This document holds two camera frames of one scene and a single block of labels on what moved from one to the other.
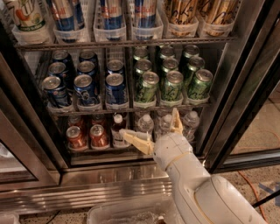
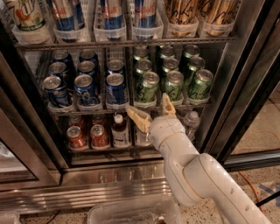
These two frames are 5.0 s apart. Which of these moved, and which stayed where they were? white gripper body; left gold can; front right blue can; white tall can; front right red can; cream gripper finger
Moved: cream gripper finger; white gripper body
Stayed: front right red can; left gold can; white tall can; front right blue can
